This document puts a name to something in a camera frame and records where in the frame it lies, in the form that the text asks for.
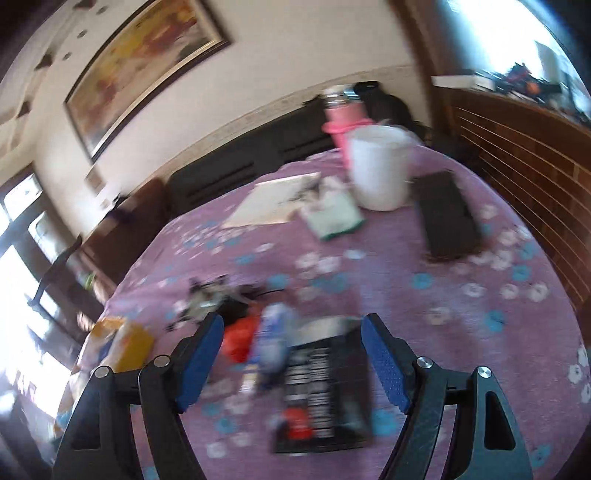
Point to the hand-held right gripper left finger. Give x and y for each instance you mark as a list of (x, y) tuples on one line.
[(203, 360)]

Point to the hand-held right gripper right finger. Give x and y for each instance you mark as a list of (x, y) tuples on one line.
[(385, 360)]

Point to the yellow cardboard box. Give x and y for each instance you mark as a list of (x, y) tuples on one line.
[(134, 346)]

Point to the black snack packet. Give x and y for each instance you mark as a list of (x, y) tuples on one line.
[(323, 397)]

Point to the red plastic item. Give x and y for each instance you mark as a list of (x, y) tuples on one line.
[(238, 339)]

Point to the black motor with gear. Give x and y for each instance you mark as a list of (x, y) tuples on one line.
[(231, 307)]

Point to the small blue tissue pack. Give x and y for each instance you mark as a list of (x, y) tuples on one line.
[(272, 341)]

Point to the purple floral tablecloth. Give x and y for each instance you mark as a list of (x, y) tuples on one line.
[(392, 286)]

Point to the brown upholstered chair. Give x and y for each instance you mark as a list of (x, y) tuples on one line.
[(134, 230)]

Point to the white work glove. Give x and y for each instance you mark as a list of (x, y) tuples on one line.
[(334, 217)]

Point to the black phone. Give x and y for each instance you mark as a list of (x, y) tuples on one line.
[(445, 217)]

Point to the dark wooden chair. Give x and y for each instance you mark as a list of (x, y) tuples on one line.
[(55, 272)]

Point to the stack of white papers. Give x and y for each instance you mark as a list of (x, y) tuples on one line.
[(272, 201)]

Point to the white plastic jar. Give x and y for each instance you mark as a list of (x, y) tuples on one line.
[(378, 175)]

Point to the dark sofa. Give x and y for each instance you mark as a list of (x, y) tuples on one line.
[(221, 170)]

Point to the pink knit-covered bottle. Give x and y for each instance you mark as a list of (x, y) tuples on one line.
[(341, 120)]

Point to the wooden cabinet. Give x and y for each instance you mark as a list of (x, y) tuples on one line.
[(521, 152)]

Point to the black bag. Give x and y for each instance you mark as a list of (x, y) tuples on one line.
[(392, 108)]

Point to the framed painting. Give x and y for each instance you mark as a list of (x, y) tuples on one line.
[(138, 69)]

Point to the assorted dark clutter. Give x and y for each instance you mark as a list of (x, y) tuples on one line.
[(531, 85)]

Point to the small wall poster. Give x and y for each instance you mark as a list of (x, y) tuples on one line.
[(95, 179)]

